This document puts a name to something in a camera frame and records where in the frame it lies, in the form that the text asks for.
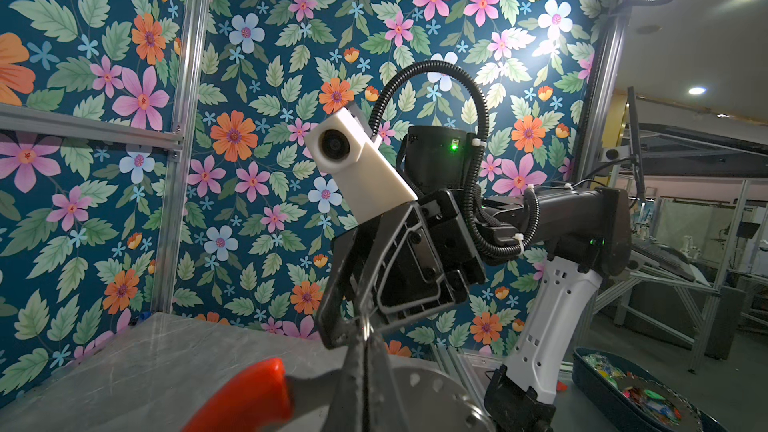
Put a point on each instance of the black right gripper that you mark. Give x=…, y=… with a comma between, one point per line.
x=414, y=261

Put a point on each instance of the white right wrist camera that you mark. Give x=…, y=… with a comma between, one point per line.
x=342, y=148

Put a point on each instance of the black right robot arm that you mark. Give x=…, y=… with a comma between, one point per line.
x=576, y=237

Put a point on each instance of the aluminium front right post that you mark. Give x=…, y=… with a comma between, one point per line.
x=600, y=92

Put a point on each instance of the aluminium post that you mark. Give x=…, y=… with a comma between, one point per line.
x=186, y=101
x=600, y=92

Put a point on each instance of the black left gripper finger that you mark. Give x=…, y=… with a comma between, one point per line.
x=373, y=394

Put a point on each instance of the aluminium back right post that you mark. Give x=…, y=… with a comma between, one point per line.
x=186, y=101

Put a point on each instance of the red keyring opener tool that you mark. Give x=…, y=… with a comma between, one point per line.
x=263, y=397

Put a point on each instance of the dark bin of items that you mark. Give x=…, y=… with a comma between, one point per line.
x=631, y=398

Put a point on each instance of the aluminium back top beam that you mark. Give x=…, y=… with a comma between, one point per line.
x=24, y=119

